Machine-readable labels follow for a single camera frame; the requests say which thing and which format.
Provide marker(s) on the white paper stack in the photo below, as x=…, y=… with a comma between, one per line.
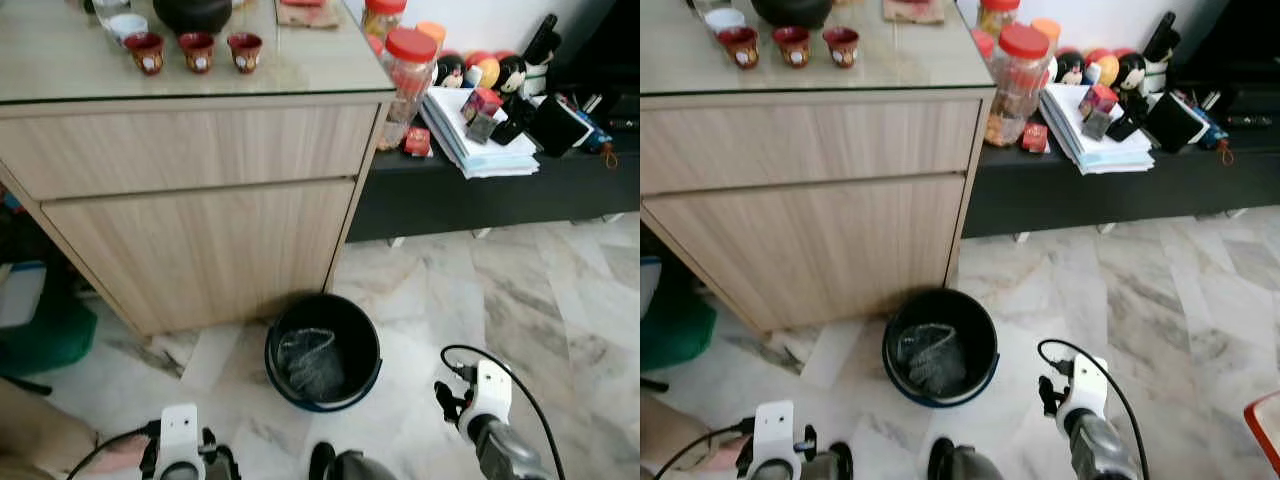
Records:
x=480, y=155
x=1095, y=152

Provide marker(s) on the red and grey box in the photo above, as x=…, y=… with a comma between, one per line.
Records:
x=1098, y=110
x=480, y=112

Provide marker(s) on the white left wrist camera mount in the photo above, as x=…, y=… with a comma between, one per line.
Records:
x=774, y=438
x=182, y=440

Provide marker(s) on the person bare foot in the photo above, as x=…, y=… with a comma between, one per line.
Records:
x=722, y=452
x=125, y=455

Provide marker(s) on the small red tea cup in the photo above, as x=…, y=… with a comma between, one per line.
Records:
x=792, y=48
x=740, y=50
x=146, y=55
x=245, y=53
x=197, y=53
x=842, y=48

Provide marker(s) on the black television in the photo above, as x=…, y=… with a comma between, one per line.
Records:
x=605, y=40
x=1235, y=35

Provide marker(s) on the green container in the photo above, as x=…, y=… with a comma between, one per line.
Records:
x=50, y=340
x=675, y=335

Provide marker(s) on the light wood drawer cabinet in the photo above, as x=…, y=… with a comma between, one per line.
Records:
x=190, y=220
x=800, y=215

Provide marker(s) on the red plastic stool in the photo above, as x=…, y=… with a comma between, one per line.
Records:
x=1265, y=430

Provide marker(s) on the black phone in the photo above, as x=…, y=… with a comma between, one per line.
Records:
x=510, y=130
x=1126, y=127

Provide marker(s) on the small red box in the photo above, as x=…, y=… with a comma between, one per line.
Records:
x=418, y=142
x=1034, y=138

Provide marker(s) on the round red orange doll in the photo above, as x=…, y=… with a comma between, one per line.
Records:
x=1101, y=66
x=483, y=70

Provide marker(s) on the white and blue container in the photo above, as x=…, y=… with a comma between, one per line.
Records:
x=648, y=288
x=20, y=295

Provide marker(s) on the orange lid jar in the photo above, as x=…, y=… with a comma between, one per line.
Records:
x=1047, y=28
x=432, y=33

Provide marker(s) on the round black haired doll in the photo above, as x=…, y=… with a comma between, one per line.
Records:
x=450, y=70
x=1069, y=66
x=512, y=75
x=1131, y=72

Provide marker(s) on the black bottle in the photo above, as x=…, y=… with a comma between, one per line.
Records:
x=542, y=40
x=1160, y=38

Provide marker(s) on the black low console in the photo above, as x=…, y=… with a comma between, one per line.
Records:
x=480, y=200
x=1100, y=195

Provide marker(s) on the black teapot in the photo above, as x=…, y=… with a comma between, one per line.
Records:
x=192, y=14
x=790, y=10

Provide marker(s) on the small white cup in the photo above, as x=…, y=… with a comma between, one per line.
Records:
x=128, y=26
x=724, y=20

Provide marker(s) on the small blue object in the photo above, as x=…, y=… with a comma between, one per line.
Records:
x=1208, y=130
x=593, y=132

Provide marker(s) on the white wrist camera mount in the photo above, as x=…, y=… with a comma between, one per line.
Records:
x=774, y=438
x=492, y=395
x=182, y=440
x=1085, y=390

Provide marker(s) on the person beige trouser leg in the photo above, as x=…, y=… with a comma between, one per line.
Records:
x=40, y=430
x=670, y=440

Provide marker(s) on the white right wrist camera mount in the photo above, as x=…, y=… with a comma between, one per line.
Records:
x=1085, y=390
x=492, y=395

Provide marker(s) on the small red lid jar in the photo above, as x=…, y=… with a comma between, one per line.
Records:
x=997, y=15
x=383, y=18

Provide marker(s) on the clear plastic bag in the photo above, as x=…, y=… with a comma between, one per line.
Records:
x=930, y=360
x=312, y=365

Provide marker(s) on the clear drinking glass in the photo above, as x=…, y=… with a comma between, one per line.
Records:
x=108, y=8
x=705, y=6

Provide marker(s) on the brown tray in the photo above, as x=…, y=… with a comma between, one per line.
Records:
x=913, y=10
x=308, y=12

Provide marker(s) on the large red lid plastic jar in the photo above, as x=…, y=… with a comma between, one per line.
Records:
x=1018, y=80
x=408, y=85

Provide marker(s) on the black plastic rubbish bucket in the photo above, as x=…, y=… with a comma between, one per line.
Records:
x=975, y=335
x=355, y=340

